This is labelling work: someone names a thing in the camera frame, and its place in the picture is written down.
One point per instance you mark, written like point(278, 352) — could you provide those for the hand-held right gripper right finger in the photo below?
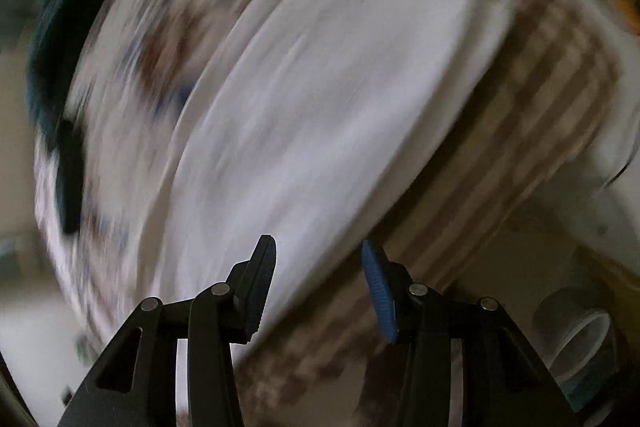
point(377, 292)

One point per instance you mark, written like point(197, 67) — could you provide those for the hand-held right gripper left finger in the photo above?
point(262, 287)

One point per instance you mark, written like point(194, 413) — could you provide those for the white pants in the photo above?
point(325, 107)

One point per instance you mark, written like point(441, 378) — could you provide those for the white round container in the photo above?
point(575, 337)

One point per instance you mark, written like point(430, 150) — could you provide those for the brown checked bed sheet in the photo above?
point(540, 107)

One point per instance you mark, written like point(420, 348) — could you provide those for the teal velvet quilt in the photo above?
point(60, 7)

